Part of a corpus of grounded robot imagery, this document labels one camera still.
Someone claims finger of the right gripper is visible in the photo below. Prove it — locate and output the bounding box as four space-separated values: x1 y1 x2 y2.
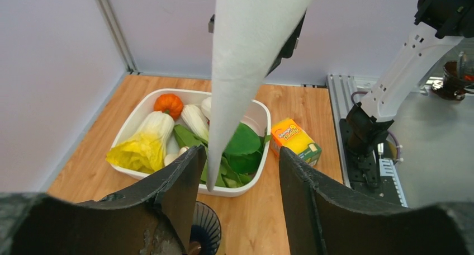
266 13 306 77

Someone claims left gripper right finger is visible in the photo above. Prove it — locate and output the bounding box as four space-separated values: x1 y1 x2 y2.
279 147 473 254

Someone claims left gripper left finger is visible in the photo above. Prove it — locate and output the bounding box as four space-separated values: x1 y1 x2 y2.
1 147 206 254

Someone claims single white paper filter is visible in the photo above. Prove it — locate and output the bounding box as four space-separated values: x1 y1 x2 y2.
206 0 312 191

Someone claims blue glass cone dripper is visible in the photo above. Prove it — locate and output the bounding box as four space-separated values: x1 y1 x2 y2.
188 201 222 255

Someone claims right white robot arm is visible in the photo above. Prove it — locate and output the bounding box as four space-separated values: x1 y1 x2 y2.
345 0 473 157

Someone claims white mushroom toy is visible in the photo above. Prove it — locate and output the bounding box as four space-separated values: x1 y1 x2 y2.
164 147 189 167

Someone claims yellow napa cabbage toy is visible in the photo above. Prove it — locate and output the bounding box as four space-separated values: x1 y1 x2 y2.
106 111 175 174

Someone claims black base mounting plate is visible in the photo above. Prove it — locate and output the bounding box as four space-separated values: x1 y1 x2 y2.
339 119 407 207

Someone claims white rectangular tray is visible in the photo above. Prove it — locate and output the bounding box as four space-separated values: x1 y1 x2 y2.
112 88 271 197

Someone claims yellow green juice box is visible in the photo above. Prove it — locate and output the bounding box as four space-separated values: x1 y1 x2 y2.
270 118 322 167

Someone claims green bok choy toy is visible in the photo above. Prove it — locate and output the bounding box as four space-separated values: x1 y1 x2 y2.
215 119 269 189
173 105 209 148

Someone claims small orange pumpkin toy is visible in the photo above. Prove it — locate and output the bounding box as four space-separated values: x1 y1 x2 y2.
153 93 184 120

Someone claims aluminium frame rail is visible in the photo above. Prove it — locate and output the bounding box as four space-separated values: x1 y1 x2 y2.
325 75 436 207

